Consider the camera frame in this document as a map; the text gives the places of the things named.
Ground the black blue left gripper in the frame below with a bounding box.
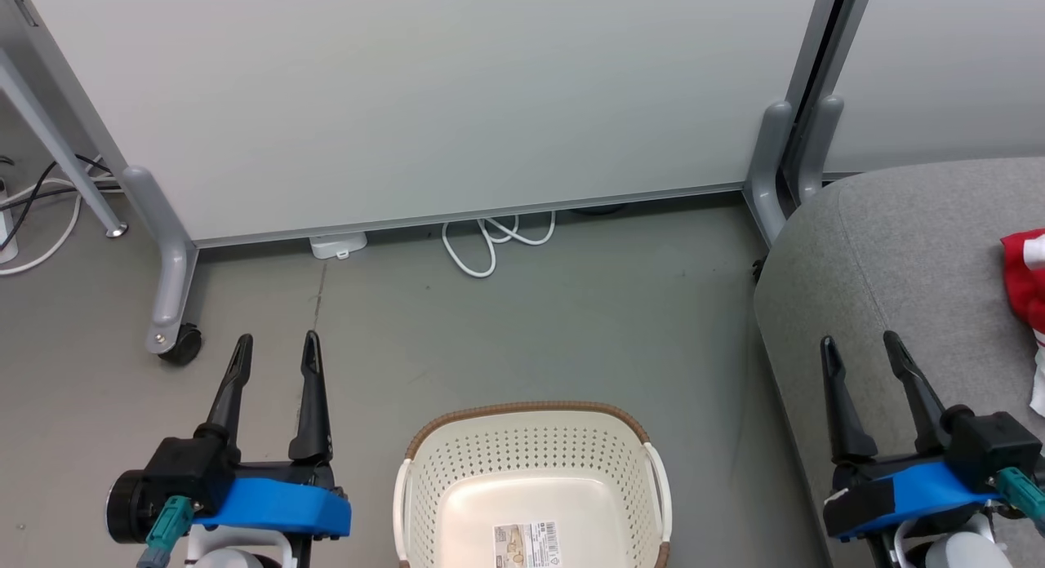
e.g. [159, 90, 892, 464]
[106, 331, 353, 545]

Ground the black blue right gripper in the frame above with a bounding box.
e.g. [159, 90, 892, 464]
[820, 331, 1013, 543]

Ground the red white jersey clothing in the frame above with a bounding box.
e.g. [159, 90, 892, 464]
[1000, 229, 1045, 418]

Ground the cream perforated laundry basket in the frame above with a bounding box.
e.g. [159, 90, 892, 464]
[394, 401, 673, 568]

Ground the black caster wheel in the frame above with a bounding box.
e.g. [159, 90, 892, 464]
[159, 323, 203, 367]

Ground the grey fabric sofa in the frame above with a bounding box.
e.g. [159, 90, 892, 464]
[753, 156, 1045, 568]

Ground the small white power adapter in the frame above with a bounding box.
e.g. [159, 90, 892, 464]
[309, 232, 368, 261]

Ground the printed paper label sticker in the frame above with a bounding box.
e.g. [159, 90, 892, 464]
[492, 521, 563, 568]

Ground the white power strip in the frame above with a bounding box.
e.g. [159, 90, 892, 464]
[0, 176, 20, 265]

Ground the grey metal table leg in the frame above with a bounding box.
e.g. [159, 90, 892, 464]
[0, 50, 128, 239]

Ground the wide white room divider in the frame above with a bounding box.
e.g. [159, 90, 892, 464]
[15, 0, 843, 357]

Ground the narrow white room divider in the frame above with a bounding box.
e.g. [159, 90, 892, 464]
[796, 0, 1045, 206]

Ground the black cable with teal plug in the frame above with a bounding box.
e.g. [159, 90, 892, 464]
[992, 468, 1045, 530]
[135, 496, 195, 568]

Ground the coiled white cable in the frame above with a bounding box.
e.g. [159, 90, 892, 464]
[441, 211, 558, 279]

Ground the long white floor cable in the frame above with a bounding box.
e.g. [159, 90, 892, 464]
[0, 156, 123, 277]

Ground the thin black floor cable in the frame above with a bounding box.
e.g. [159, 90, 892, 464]
[0, 153, 117, 251]

